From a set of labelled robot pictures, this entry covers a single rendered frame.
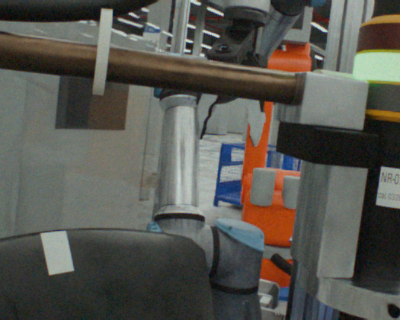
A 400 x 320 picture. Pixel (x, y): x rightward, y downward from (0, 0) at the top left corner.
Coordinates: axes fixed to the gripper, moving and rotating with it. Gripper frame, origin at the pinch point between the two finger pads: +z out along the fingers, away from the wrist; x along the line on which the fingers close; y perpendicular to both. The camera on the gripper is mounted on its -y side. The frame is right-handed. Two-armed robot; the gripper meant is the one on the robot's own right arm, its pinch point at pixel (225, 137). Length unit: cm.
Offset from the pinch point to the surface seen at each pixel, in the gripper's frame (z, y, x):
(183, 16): -34, 76, 45
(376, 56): -7, -52, -24
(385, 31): -8, -52, -24
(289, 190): 54, 336, 49
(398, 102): -5, -52, -25
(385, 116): -4, -52, -24
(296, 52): -65, 357, 62
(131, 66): -5, -58, -15
